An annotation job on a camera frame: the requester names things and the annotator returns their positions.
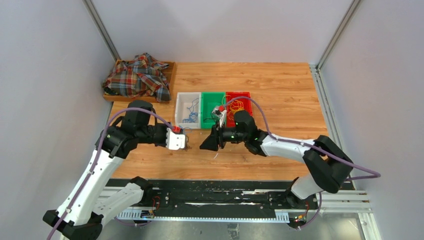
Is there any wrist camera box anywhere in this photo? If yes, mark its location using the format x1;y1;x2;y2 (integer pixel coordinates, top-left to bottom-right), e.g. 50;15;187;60
165;128;188;151
211;105;227;127

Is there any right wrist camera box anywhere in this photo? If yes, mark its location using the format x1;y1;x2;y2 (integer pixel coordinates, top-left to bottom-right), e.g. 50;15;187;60
211;105;227;127

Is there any green plastic bin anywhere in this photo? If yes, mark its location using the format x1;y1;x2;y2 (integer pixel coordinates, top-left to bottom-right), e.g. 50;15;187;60
199;92;226;129

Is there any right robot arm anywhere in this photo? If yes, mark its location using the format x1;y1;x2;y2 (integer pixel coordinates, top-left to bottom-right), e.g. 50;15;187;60
199;110;353;209

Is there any yellow wire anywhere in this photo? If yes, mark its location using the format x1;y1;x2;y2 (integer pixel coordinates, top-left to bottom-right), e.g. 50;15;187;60
225;96;248;122

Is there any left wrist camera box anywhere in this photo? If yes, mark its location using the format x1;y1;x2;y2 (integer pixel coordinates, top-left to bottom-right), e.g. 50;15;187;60
165;128;188;151

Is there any aluminium rail frame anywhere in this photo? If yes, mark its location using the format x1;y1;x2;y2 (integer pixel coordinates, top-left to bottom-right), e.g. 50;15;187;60
97;179;382;240

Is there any wooden tray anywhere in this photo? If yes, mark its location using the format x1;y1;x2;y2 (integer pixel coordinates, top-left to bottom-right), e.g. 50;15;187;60
103;61;177;103

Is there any white plastic bin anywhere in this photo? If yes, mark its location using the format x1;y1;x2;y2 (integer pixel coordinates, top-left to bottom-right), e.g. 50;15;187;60
174;92;202;129

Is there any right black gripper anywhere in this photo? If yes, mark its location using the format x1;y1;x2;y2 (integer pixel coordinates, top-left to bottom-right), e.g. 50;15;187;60
199;121;247;152

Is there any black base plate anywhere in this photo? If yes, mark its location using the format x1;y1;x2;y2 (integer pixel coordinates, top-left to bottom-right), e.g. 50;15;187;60
120;179;319;220

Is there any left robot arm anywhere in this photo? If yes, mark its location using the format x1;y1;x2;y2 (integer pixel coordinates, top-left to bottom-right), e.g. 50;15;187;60
43;100;187;240

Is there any plaid cloth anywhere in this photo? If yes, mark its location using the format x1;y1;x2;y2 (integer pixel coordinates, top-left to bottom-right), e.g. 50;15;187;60
101;52;172;103

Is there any red plastic bin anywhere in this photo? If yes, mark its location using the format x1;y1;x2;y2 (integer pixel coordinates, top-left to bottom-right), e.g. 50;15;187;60
224;91;253;127

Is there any blue wire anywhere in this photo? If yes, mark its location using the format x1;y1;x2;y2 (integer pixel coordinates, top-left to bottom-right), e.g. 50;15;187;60
180;97;201;125

